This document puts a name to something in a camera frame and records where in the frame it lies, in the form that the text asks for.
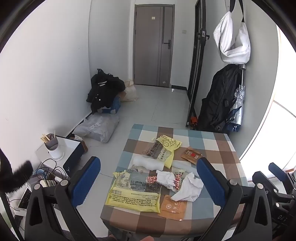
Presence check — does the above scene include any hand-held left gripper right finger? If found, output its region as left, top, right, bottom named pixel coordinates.
left=196, top=157, right=281, bottom=241

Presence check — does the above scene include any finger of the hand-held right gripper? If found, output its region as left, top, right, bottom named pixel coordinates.
left=268, top=162, right=295, bottom=186
left=252, top=171, right=292, bottom=202

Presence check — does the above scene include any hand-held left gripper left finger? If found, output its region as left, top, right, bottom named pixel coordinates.
left=24, top=156, right=102, bottom=241

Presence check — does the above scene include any white foam piece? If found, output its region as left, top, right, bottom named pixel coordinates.
left=134, top=155, right=170, bottom=171

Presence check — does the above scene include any large crumpled white tissue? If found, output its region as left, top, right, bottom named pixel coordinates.
left=171, top=173, right=204, bottom=202

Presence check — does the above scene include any white plastic tube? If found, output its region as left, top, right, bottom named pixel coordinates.
left=172, top=160, right=198, bottom=173

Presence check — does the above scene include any brown sachet with red heart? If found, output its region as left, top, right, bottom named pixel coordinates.
left=181, top=146, right=204, bottom=165

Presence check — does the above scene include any checked tablecloth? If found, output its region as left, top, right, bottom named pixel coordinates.
left=100, top=124, right=249, bottom=237

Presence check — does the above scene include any white grey stick holder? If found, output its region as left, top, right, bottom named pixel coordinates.
left=45, top=136, right=64, bottom=161

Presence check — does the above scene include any orange paper sachet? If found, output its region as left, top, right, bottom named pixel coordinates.
left=158, top=195, right=187, bottom=220

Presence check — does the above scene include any large yellow bread bag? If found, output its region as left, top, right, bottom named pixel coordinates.
left=106, top=166, right=162, bottom=214

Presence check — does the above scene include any yellow printed bread bag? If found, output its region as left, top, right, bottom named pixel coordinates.
left=156, top=135, right=182, bottom=169

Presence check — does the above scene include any grey plastic parcel bag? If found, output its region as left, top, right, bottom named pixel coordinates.
left=73, top=113, right=120, bottom=143

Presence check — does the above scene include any bundle of wooden sticks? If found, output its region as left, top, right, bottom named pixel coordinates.
left=40, top=130, right=56, bottom=143

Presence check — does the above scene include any clear printed bread wrapper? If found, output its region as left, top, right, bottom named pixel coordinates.
left=142, top=141, right=171, bottom=160

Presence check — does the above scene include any black fluffy brush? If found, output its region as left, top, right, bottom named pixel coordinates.
left=0, top=148, right=33, bottom=193

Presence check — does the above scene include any silver folding umbrella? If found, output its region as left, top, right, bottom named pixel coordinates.
left=228, top=67, right=246, bottom=132

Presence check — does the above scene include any black backpack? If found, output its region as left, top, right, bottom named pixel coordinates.
left=196, top=64, right=243, bottom=133

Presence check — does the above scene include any black jacket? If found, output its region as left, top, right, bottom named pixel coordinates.
left=86, top=69, right=126, bottom=112

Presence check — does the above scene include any beige tote bag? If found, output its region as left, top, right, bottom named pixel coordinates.
left=120, top=79, right=138, bottom=102

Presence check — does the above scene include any white hanging bag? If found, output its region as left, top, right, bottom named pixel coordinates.
left=213, top=0, right=251, bottom=65

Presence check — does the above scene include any grey door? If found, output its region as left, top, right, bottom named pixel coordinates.
left=133, top=4, right=175, bottom=88

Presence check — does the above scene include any tangle of cables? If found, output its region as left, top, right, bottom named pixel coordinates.
left=35, top=159, right=70, bottom=187

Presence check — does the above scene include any black metal frame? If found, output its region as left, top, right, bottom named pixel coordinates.
left=186, top=0, right=210, bottom=127

